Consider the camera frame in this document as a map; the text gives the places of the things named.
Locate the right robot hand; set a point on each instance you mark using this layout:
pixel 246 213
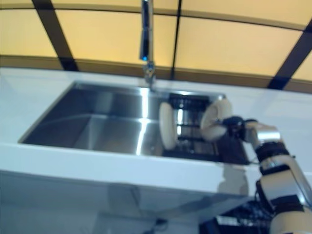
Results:
pixel 237 126

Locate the cream ceramic plate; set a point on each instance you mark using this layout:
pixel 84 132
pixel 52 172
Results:
pixel 167 126
pixel 214 129

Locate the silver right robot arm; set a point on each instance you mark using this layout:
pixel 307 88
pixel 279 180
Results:
pixel 280 175

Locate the black sink drain rack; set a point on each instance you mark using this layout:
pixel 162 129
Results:
pixel 195 146

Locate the chrome gooseneck kitchen faucet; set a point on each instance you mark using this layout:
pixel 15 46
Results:
pixel 147 36

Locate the stainless steel sink basin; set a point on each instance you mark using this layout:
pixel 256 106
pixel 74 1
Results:
pixel 92 122

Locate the wide white cabinet door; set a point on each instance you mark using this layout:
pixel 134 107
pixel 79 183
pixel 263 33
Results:
pixel 61 209

